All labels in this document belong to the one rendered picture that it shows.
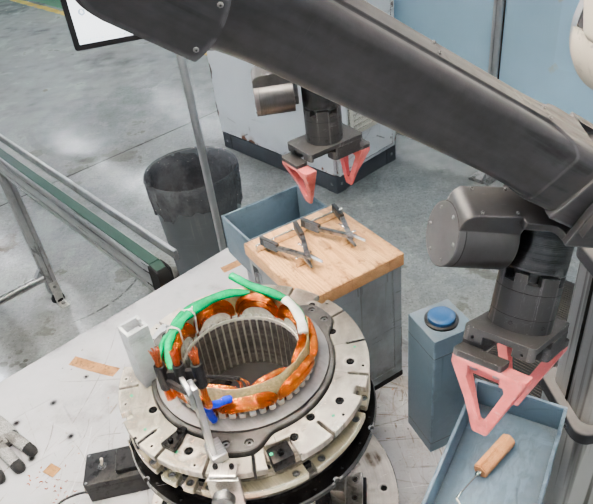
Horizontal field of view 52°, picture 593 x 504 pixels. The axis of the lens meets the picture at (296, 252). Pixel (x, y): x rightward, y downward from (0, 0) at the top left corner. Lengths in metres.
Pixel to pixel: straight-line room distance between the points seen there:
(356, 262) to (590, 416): 0.40
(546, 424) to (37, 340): 2.26
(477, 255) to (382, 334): 0.57
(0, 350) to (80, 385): 1.51
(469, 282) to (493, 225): 2.12
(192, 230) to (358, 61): 2.08
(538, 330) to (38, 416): 0.97
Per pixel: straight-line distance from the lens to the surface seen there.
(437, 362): 0.92
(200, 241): 2.45
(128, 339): 0.74
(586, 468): 1.04
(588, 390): 0.93
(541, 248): 0.56
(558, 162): 0.47
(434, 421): 1.02
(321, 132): 0.92
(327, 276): 0.95
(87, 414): 1.25
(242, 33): 0.35
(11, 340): 2.83
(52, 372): 1.37
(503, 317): 0.58
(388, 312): 1.05
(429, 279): 2.64
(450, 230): 0.52
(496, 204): 0.52
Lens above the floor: 1.66
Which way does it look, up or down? 36 degrees down
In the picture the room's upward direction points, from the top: 7 degrees counter-clockwise
